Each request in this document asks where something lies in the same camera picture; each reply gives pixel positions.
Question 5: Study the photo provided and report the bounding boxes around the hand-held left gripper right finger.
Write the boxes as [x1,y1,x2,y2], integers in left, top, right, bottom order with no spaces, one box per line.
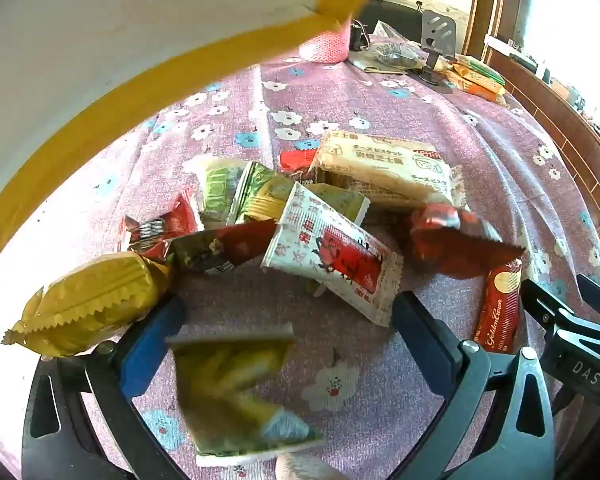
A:
[391,291,556,480]

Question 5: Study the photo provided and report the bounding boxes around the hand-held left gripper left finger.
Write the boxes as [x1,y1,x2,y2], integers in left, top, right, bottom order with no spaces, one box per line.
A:
[21,294,187,480]

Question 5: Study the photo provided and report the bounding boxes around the long red gold packet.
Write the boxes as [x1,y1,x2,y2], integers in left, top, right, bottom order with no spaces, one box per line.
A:
[472,257,523,356]

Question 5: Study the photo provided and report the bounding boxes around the green yellow blurred packet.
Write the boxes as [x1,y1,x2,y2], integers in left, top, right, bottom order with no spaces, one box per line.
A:
[166,322,326,468]

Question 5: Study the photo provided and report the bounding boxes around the red crinkled packet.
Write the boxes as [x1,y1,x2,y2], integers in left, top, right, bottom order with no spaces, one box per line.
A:
[410,202,526,281]

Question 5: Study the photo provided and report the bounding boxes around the red packet silver ends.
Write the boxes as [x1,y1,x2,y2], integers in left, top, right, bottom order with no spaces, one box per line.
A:
[119,194,205,253]

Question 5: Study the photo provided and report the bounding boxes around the white packet red print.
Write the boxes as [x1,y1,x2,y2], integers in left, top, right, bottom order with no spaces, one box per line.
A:
[260,182,405,328]

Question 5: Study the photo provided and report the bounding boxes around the green yellow snack packet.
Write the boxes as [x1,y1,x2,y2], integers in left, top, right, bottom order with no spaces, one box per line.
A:
[230,161,296,225]

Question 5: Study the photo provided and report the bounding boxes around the white foam box yellow tape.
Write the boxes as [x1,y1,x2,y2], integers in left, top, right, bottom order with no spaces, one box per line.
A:
[0,0,376,281]

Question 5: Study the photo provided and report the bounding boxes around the dark red green packet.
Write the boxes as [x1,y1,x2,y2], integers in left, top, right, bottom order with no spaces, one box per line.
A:
[167,219,278,277]

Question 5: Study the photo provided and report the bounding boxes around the brown waffle packet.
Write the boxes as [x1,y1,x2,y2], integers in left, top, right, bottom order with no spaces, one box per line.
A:
[325,172,426,213]

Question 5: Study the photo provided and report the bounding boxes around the white yellow packet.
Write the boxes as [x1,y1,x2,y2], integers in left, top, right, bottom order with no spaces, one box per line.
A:
[305,182,371,226]

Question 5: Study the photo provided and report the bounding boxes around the cream packet green label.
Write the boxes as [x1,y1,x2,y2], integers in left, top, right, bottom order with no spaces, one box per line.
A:
[192,156,248,228]

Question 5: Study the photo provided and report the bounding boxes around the white fleece garment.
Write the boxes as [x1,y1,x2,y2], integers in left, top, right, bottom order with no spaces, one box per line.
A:
[275,452,351,480]

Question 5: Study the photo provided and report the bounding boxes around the large cream biscuit packet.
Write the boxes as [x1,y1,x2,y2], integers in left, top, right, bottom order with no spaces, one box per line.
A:
[307,130,467,208]

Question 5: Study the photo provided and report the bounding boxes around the wooden sideboard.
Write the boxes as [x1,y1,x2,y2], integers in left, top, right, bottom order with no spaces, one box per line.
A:
[467,0,600,241]

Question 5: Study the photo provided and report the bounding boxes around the small red packet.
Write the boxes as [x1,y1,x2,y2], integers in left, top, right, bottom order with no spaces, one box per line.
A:
[279,147,321,173]

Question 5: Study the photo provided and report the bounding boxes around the purple floral blanket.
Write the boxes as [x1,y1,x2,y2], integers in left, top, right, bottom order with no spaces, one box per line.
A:
[0,50,600,480]

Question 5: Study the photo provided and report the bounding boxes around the pale orange snack packet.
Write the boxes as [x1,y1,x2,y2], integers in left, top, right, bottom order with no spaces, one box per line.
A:
[452,55,506,86]

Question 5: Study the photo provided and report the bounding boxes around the clear plastic bag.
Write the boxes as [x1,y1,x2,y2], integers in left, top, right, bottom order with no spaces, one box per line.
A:
[347,20,426,75]

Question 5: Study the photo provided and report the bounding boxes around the grey phone stand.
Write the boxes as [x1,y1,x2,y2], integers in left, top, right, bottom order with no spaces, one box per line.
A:
[420,9,456,86]

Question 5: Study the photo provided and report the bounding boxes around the pink knitted cloth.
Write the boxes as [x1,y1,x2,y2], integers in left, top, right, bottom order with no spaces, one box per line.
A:
[299,19,353,65]

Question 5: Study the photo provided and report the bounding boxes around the small black device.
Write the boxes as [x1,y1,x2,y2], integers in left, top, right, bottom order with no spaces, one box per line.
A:
[349,19,371,52]

